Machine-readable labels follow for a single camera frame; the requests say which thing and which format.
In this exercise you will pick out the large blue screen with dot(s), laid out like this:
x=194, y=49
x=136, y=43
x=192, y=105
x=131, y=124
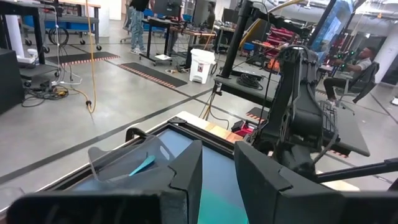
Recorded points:
x=329, y=28

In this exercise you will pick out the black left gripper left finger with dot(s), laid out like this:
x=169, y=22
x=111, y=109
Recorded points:
x=191, y=174

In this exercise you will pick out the small white device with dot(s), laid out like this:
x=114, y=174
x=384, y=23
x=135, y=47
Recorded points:
x=28, y=57

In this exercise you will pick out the black desk monitor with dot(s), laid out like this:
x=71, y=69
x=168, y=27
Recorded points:
x=166, y=7

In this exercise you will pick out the red storage bins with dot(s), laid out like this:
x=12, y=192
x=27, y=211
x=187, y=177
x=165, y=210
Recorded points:
x=280, y=34

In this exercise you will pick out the black desk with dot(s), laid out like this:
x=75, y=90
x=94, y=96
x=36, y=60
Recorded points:
x=161, y=23

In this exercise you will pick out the black office chair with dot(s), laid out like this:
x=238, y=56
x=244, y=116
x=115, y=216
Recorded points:
x=370, y=77

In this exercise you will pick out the wooden workbench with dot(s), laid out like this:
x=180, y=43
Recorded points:
x=192, y=31

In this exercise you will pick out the black stand pole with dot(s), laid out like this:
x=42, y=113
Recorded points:
x=236, y=37

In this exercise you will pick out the black clamp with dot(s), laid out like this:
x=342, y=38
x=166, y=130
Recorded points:
x=132, y=132

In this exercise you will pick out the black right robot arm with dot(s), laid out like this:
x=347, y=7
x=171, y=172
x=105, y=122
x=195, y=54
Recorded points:
x=298, y=115

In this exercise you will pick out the person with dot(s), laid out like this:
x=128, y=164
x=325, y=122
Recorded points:
x=138, y=25
x=211, y=17
x=362, y=63

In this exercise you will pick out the wheeled cart blue bins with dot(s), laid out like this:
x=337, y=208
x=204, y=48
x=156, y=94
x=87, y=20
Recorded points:
x=62, y=21

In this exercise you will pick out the grey equipment stand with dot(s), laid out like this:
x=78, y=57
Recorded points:
x=351, y=133

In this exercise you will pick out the white trash bin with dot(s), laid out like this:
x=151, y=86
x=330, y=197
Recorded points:
x=200, y=65

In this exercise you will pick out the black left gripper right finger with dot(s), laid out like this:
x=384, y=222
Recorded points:
x=264, y=186

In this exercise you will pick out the dark grey plastic bin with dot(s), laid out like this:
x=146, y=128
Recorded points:
x=109, y=165

